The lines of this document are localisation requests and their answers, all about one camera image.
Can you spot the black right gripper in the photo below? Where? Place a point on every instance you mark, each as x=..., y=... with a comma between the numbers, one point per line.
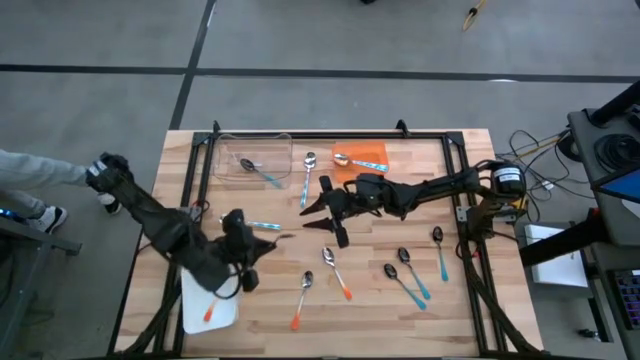
x=355, y=197

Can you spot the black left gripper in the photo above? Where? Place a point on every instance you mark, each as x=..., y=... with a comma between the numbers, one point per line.
x=237, y=242

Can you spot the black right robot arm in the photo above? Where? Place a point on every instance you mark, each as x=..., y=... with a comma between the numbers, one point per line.
x=435, y=187

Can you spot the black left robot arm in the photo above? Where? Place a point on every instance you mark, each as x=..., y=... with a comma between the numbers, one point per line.
x=165, y=230

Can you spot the orange plastic container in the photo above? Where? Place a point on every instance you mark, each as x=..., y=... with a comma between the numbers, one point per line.
x=370, y=150

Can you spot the white plastic container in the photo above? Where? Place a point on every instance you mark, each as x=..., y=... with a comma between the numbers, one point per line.
x=220, y=320

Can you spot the clear plastic container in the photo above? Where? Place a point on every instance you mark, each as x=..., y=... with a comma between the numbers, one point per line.
x=270, y=150

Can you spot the person's shoe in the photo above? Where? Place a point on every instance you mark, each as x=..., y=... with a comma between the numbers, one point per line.
x=50, y=219
x=111, y=204

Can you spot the grey metal stand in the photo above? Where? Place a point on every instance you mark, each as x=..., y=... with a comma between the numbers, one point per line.
x=45, y=243

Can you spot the person's leg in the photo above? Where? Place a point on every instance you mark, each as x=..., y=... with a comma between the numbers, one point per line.
x=40, y=170
x=20, y=202

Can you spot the black cart beam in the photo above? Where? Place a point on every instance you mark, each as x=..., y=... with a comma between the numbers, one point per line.
x=555, y=247

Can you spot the white flat box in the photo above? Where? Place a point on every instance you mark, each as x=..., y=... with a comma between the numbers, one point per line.
x=560, y=265

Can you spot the grey equipment cart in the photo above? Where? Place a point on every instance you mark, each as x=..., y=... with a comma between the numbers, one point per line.
x=582, y=145

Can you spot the laptop with blue screen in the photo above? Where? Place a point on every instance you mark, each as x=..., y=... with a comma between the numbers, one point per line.
x=625, y=187

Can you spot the black slanted pole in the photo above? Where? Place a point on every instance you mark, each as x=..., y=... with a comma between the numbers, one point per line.
x=617, y=102

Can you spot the keyboard with coloured keys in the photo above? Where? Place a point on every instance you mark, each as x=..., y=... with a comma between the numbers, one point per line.
x=631, y=295

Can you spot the black aluminium table frame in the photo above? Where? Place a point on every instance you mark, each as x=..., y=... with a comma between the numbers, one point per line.
x=320, y=134

